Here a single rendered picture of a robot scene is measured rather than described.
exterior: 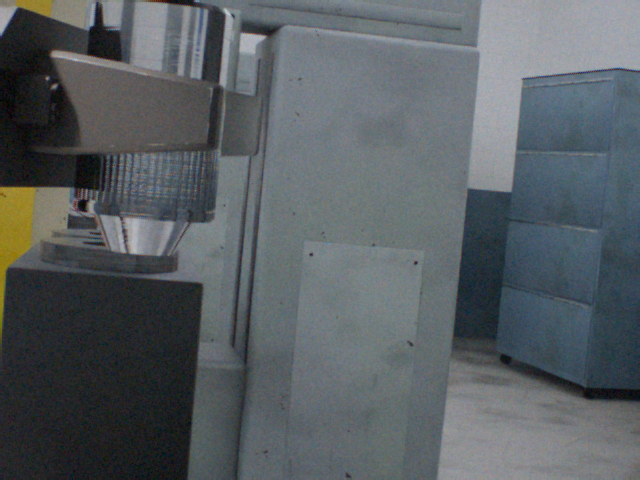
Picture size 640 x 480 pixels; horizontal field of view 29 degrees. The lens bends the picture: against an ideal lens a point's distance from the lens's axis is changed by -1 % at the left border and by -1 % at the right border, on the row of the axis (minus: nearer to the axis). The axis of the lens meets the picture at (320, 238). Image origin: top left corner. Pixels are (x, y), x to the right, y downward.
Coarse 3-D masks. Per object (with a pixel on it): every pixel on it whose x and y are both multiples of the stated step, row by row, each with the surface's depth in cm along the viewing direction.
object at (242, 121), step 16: (240, 96) 43; (256, 96) 43; (224, 112) 43; (240, 112) 43; (256, 112) 43; (224, 128) 43; (240, 128) 43; (256, 128) 43; (224, 144) 43; (240, 144) 43; (256, 144) 43
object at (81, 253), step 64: (64, 256) 77; (128, 256) 77; (64, 320) 75; (128, 320) 75; (192, 320) 76; (0, 384) 74; (64, 384) 75; (128, 384) 75; (192, 384) 76; (0, 448) 75; (64, 448) 75; (128, 448) 76
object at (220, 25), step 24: (96, 0) 40; (120, 0) 39; (144, 0) 39; (168, 0) 39; (96, 24) 40; (120, 24) 39; (144, 24) 39; (168, 24) 39; (192, 24) 39; (216, 24) 40
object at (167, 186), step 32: (96, 32) 40; (128, 32) 39; (160, 32) 39; (192, 32) 39; (160, 64) 39; (192, 64) 39; (224, 64) 40; (96, 160) 39; (128, 160) 39; (160, 160) 39; (192, 160) 39; (96, 192) 39; (128, 192) 39; (160, 192) 39; (192, 192) 40
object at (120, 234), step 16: (112, 224) 40; (128, 224) 40; (144, 224) 40; (160, 224) 40; (176, 224) 40; (112, 240) 40; (128, 240) 40; (144, 240) 40; (160, 240) 40; (176, 240) 41
